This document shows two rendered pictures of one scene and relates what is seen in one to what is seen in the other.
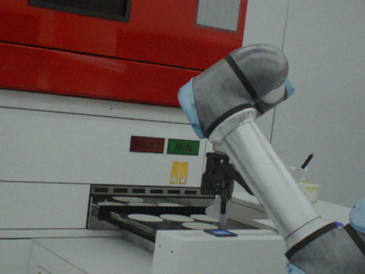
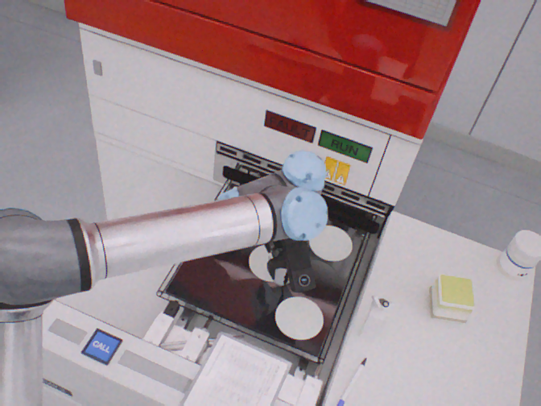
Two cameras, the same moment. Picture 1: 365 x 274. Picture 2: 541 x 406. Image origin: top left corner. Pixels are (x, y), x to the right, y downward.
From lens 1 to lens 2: 1.77 m
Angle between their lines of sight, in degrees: 61
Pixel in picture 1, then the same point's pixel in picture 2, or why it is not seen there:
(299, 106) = not seen: outside the picture
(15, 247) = (145, 163)
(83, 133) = (204, 89)
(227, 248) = (84, 370)
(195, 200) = (353, 208)
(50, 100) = not seen: hidden behind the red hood
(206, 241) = (55, 354)
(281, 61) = (23, 284)
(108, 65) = (208, 29)
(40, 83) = (125, 31)
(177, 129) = (337, 123)
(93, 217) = (216, 171)
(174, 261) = not seen: hidden behind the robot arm
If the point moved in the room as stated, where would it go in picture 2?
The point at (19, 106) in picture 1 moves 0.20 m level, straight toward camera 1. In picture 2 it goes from (126, 42) to (50, 77)
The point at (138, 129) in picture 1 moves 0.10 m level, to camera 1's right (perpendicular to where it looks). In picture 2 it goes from (277, 106) to (304, 134)
